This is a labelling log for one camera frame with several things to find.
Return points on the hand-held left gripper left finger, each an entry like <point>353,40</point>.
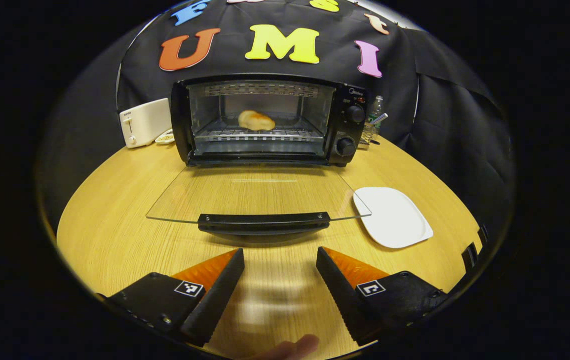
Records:
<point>219,295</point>

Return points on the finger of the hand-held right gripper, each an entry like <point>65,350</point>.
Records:
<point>483,235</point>
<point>470,257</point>

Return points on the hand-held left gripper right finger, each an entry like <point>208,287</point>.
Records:
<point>342,295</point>

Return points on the golden croissant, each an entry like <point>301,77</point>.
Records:
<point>255,121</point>

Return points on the black electric oven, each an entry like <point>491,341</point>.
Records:
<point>355,90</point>

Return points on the white square plate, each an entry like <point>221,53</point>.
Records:
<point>395,217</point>

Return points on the black backdrop cloth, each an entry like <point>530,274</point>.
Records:
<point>440,125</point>

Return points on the small white dish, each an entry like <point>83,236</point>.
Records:
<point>164,137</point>

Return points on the clear plastic water bottle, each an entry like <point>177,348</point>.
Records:
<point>376,106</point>

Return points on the white toaster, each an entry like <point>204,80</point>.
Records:
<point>144,122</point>

